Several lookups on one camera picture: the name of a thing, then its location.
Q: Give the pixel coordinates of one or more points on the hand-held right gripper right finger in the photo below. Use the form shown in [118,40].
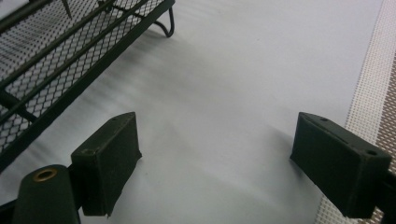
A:
[336,165]

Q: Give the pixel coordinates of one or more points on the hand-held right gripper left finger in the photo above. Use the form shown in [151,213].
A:
[104,168]

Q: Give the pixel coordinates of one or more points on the beige woven placemat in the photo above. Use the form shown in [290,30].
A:
[375,102]

